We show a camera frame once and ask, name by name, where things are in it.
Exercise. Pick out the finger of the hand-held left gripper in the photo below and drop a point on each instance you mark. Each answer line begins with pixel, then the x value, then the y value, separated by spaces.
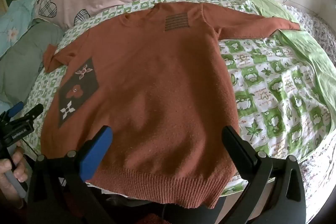
pixel 32 112
pixel 15 109

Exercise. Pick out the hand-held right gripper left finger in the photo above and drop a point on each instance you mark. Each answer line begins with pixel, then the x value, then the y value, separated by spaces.
pixel 95 154

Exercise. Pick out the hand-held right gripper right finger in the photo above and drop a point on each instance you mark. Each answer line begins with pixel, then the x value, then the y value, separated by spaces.
pixel 241 153

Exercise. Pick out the rust brown knit sweater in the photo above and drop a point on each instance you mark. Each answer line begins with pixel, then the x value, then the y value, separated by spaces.
pixel 157 82

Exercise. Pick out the person's left hand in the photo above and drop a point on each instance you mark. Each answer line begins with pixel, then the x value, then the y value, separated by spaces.
pixel 19 169

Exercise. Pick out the grey-green cloth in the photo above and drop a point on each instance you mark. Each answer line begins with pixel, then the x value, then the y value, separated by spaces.
pixel 23 61

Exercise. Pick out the green checkered cartoon blanket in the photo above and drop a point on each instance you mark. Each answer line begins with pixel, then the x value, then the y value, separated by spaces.
pixel 275 87

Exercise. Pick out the light blue floral quilt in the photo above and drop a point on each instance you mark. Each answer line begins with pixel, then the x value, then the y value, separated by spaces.
pixel 13 27

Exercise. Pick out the wooden board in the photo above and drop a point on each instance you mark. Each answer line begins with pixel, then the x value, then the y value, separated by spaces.
pixel 2 2

